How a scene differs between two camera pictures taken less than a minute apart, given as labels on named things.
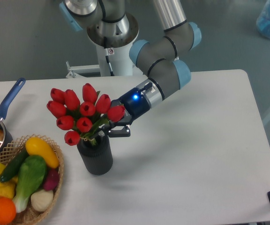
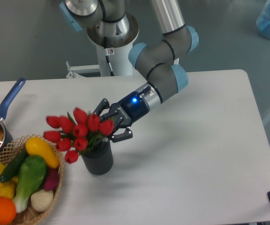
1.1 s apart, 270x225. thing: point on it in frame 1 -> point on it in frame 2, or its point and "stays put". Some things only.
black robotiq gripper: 136,106 stays put
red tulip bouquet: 82,119 -> 76,133
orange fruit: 3,210 stays put
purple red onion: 51,179 stays put
